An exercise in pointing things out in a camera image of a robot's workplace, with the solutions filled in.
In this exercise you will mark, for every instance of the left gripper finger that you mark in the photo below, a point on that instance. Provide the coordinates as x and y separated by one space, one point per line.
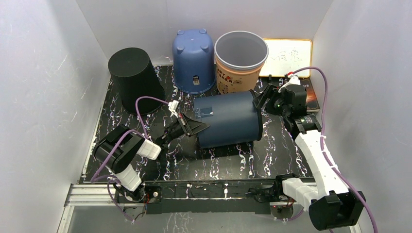
194 127
185 118

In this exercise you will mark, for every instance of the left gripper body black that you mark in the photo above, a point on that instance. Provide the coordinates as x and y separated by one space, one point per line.
175 131

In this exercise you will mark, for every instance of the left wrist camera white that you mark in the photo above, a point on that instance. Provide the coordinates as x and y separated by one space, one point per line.
172 107

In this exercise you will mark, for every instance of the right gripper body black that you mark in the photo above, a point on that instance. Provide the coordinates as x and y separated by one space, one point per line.
276 104

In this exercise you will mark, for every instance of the Three Days To See book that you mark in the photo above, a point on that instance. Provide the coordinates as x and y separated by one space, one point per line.
311 100

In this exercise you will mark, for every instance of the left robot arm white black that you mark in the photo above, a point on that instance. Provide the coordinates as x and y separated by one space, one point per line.
118 148

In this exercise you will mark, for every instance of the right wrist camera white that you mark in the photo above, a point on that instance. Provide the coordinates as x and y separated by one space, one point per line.
293 79

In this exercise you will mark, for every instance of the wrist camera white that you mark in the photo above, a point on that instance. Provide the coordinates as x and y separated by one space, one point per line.
293 79
172 107

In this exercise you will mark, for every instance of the light blue plastic bucket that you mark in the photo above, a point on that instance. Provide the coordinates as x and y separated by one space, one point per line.
193 61

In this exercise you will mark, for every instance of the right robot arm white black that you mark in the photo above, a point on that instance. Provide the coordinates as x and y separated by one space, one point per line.
332 203

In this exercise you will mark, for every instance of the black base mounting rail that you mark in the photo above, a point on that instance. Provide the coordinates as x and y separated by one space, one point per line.
258 196

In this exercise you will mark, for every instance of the small whiteboard yellow frame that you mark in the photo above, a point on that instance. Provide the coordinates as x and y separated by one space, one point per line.
286 55

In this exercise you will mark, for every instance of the black ribbed plastic bucket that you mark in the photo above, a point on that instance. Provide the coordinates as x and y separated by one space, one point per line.
134 76

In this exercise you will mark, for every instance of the large dark blue bucket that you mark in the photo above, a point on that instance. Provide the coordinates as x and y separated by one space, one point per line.
232 119

